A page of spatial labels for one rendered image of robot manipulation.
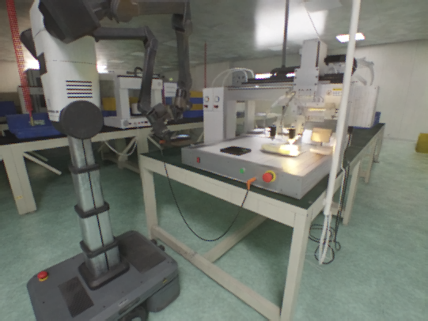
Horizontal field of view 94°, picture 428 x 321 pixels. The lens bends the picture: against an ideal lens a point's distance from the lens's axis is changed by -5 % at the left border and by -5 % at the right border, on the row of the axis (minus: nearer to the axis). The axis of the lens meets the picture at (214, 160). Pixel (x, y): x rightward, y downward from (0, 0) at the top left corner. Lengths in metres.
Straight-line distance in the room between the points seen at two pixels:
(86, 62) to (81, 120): 0.22
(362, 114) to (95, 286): 1.70
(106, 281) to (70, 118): 0.79
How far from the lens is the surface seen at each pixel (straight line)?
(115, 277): 1.30
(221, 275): 1.38
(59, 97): 0.96
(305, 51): 1.19
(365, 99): 1.51
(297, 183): 0.87
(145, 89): 1.30
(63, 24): 0.82
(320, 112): 1.13
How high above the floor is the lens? 1.13
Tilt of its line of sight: 16 degrees down
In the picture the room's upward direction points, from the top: straight up
